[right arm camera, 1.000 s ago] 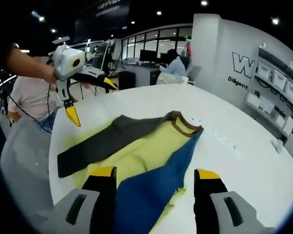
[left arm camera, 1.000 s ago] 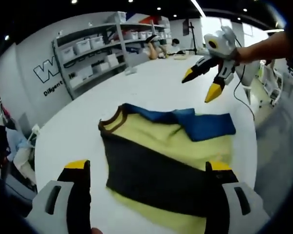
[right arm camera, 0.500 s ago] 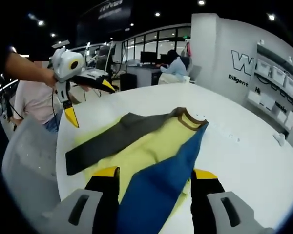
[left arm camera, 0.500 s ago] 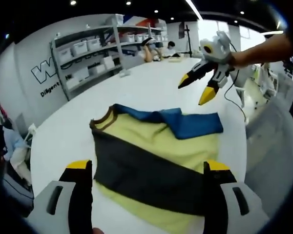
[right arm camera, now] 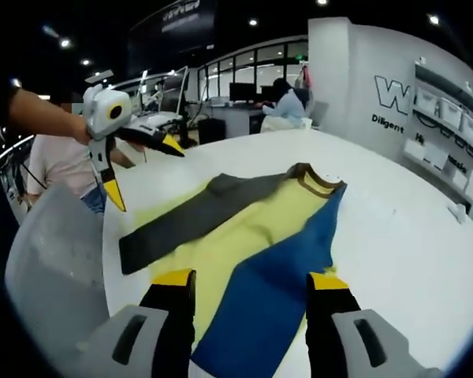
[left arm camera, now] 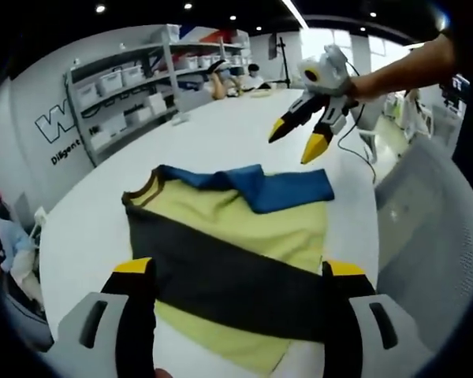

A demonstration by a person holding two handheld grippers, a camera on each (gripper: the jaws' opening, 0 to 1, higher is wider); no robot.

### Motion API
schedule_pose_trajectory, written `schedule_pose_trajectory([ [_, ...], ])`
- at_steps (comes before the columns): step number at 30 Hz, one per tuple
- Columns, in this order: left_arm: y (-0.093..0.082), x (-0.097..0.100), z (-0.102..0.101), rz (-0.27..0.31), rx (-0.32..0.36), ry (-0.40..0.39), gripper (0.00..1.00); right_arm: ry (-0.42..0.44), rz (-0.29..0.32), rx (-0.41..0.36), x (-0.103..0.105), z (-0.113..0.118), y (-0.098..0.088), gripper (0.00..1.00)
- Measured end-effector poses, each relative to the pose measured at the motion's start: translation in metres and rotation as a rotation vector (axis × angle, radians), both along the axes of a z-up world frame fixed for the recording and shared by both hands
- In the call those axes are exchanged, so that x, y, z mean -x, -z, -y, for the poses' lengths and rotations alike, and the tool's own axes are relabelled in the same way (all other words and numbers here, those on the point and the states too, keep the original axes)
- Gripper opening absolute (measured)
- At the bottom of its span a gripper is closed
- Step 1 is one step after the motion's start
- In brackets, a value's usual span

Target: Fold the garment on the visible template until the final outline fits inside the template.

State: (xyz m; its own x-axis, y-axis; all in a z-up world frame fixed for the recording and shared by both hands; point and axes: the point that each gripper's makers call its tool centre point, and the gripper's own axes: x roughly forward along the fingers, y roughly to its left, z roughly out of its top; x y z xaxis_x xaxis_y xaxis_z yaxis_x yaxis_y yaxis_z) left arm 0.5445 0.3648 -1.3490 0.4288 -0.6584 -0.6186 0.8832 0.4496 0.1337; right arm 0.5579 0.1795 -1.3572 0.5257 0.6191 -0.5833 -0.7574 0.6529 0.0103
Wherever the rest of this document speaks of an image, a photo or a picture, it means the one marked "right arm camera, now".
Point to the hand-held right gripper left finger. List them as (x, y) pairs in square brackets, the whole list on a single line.
[(150, 338)]

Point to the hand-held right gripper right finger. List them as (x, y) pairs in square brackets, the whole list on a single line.
[(339, 338)]

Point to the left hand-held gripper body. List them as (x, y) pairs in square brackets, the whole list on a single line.
[(102, 112)]

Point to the yellow blue grey garment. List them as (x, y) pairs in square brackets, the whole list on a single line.
[(240, 220)]

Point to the person's left hand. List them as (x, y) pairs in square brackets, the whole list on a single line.
[(80, 132)]

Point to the round ceiling spotlights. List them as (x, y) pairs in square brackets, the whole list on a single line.
[(65, 43)]

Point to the dark hanging banner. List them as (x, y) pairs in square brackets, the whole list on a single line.
[(173, 39)]

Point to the black computer monitor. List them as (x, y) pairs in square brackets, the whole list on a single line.
[(268, 94), (242, 92)]

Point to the white cup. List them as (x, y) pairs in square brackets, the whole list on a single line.
[(307, 123)]

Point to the pink hanging bag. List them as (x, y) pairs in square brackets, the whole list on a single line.
[(306, 76)]

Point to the crumpled white cloth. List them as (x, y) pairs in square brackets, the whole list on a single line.
[(457, 212)]

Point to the rows of white storage bins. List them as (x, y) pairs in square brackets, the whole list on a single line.
[(449, 110)]

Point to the grey metal storage shelf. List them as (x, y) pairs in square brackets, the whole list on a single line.
[(441, 78)]

